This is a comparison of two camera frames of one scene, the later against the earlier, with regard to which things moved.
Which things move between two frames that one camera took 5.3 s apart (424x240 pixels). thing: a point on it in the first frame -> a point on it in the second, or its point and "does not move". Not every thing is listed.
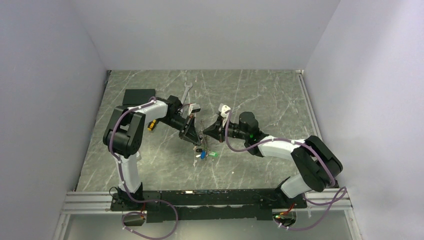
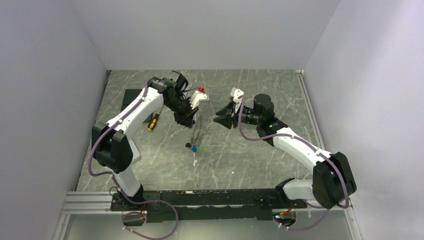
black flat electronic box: (137, 96) does not move
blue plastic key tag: (203, 154) -> (194, 149)
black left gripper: (190, 133) -> (186, 119)
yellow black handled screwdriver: (151, 125) does not move
